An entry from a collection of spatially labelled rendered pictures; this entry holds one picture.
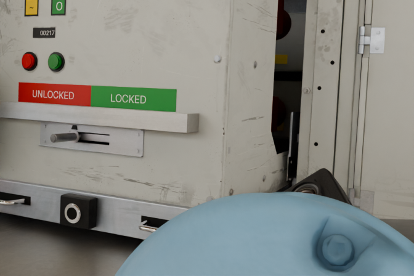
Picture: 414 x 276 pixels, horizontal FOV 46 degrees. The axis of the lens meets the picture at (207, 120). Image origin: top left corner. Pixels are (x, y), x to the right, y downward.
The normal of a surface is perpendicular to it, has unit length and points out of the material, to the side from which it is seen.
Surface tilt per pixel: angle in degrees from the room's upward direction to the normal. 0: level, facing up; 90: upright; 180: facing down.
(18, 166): 90
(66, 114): 90
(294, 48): 90
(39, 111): 90
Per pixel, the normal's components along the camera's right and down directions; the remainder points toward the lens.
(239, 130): 0.91, 0.07
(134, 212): -0.41, 0.03
